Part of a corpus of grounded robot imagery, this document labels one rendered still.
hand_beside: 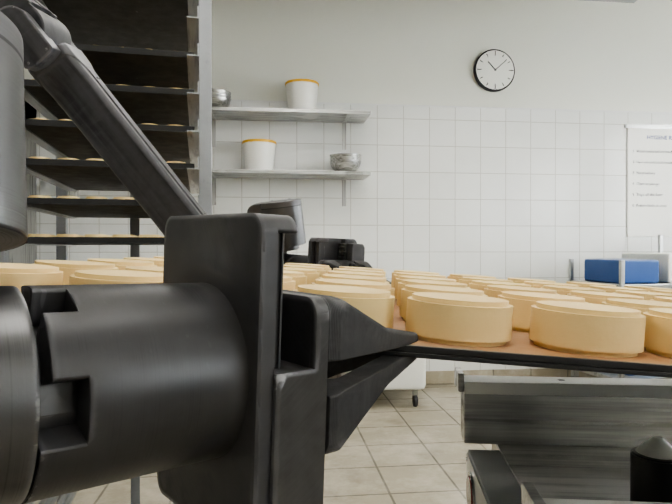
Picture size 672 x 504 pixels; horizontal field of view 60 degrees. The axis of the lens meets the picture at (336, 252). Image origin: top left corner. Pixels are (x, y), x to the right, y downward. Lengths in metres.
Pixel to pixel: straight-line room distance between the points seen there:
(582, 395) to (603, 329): 0.34
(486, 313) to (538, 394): 0.34
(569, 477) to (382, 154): 3.98
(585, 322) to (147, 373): 0.19
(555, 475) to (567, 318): 0.29
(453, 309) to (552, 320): 0.05
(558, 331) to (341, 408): 0.12
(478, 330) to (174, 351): 0.15
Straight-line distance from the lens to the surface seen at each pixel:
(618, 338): 0.28
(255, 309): 0.17
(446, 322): 0.26
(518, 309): 0.34
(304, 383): 0.18
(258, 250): 0.17
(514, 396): 0.60
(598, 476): 0.56
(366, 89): 4.51
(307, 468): 0.19
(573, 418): 0.62
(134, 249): 2.07
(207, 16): 1.53
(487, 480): 0.52
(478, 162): 4.62
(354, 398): 0.20
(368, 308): 0.26
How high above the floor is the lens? 1.03
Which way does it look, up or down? level
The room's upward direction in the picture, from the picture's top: straight up
